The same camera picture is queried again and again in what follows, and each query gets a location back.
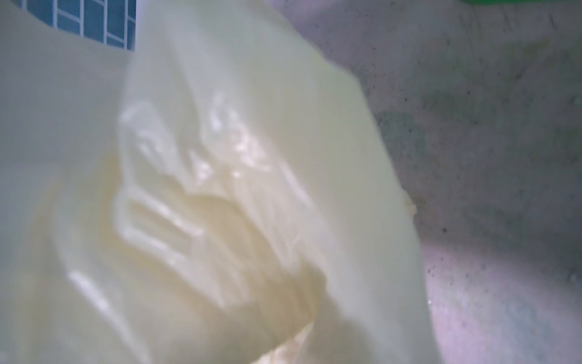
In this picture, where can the green plastic basket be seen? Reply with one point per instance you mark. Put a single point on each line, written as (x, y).
(499, 2)

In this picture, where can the yellow printed plastic bag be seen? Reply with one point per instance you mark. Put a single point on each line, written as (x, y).
(220, 194)

